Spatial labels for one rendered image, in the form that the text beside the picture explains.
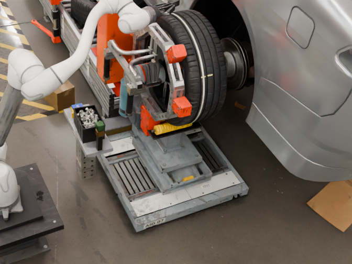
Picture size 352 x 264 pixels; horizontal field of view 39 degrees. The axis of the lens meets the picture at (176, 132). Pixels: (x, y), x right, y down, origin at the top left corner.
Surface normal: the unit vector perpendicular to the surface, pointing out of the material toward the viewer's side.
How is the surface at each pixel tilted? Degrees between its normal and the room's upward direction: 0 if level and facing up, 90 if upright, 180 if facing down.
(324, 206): 1
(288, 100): 90
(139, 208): 0
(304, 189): 0
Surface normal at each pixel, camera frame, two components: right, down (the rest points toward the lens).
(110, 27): 0.45, 0.65
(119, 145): 0.12, -0.72
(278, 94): -0.88, 0.23
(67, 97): 0.67, 0.57
